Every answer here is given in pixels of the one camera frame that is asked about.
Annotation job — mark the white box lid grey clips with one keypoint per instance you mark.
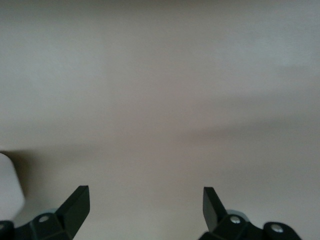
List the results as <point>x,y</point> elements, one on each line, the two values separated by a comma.
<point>8,187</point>

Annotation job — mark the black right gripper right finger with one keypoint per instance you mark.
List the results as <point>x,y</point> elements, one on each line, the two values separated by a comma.
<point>212,212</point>

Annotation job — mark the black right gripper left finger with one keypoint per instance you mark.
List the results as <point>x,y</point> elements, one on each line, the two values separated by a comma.
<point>72,212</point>

